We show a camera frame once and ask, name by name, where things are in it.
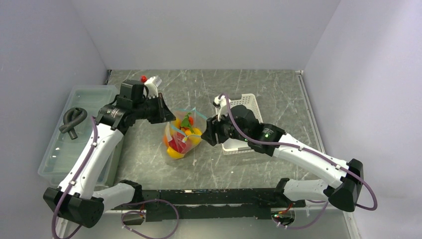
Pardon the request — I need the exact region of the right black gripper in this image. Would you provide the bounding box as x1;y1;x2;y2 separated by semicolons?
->
201;108;250;146

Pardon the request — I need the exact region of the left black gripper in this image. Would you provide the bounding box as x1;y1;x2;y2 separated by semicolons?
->
133;93;177;124

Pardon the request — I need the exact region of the yellow fruit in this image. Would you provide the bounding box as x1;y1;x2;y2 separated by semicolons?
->
172;118;181;129

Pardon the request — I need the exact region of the yellow lemon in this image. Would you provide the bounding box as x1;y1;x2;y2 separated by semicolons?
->
185;127;202;146
166;147;185;160

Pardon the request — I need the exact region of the green leafy vegetable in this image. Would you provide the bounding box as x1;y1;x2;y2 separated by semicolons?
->
181;113;194;133

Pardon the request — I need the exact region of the clear zip top bag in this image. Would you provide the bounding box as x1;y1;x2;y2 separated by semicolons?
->
162;108;207;159

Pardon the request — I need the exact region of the red bell pepper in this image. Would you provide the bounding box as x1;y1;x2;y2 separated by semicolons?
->
169;132;188;154

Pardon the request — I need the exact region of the yellow lemon front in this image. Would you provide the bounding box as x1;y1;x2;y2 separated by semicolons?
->
166;147;185;160

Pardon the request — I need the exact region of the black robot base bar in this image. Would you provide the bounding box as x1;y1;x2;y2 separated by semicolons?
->
114;188;306;222

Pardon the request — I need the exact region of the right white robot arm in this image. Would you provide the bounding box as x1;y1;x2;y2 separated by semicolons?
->
201;105;363;212

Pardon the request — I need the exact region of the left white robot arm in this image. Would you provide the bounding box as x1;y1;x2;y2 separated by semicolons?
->
43;77;176;230

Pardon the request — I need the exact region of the white plastic basket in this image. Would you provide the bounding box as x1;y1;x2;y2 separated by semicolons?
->
222;93;263;155

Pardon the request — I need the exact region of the clear plastic storage box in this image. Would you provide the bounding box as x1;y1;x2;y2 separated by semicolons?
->
38;85;118;187

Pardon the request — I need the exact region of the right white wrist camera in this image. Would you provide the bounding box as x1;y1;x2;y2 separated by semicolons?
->
213;93;230;121

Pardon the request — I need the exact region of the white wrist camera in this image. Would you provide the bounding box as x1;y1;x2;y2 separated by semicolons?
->
140;75;162;98
213;93;230;121

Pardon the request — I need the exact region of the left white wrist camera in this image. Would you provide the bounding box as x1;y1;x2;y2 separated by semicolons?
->
140;75;162;98

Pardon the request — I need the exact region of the grey corrugated hose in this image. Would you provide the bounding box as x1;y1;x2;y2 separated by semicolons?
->
59;107;88;140

